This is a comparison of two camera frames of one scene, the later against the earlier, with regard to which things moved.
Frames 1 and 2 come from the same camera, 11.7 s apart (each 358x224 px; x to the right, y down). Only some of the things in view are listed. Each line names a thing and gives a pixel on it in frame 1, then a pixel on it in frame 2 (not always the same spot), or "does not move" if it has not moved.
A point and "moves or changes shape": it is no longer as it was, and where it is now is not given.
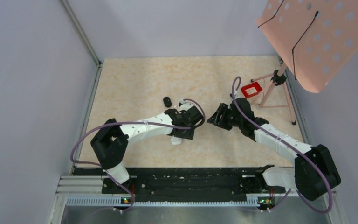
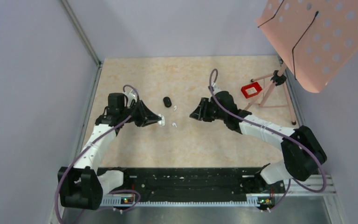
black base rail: x=92 y=186 does not move
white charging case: x=175 y=141 moves or changes shape
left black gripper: x=188 y=134 to x=146 y=116
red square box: x=251 y=89 does not move
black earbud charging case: x=167 y=101 does not move
